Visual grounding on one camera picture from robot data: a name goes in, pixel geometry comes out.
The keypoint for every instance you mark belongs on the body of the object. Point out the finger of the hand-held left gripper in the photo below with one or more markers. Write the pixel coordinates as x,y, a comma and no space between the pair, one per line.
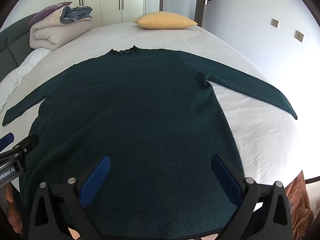
27,142
7,139

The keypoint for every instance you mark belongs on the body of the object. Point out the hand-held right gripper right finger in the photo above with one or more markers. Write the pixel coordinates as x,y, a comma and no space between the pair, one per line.
225,177

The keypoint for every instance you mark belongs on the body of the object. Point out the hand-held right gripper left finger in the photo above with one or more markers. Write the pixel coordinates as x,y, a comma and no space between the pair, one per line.
96,180

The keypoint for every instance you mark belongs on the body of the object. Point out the dark green sweater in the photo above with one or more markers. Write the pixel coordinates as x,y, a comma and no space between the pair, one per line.
140,110

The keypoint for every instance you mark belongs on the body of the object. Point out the person's left hand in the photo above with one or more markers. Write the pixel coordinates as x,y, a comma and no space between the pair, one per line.
13,217

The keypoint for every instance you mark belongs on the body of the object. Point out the bed with white sheet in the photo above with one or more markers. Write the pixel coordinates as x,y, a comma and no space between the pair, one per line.
250,130

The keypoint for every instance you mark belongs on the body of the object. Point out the white quilt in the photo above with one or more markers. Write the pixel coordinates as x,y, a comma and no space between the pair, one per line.
22,72

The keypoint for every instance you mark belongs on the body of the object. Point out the orange-brown cloth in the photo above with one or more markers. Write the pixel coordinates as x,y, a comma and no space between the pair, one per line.
300,200

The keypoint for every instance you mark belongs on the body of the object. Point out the dark grey padded headboard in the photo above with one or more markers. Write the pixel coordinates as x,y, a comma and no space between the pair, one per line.
12,45

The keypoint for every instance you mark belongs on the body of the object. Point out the folded beige duvet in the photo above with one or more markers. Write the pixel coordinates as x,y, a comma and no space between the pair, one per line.
57,35

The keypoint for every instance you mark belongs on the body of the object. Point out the purple pillow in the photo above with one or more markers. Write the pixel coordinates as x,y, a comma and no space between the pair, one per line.
47,12

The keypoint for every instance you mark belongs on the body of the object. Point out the grey-blue crumpled cloth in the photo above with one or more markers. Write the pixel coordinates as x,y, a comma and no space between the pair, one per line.
76,13

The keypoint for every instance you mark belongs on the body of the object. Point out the cream wardrobe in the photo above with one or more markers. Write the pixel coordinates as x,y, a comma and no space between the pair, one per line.
107,2

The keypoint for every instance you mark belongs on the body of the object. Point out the yellow pillow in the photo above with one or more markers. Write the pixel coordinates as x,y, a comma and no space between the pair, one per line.
162,20

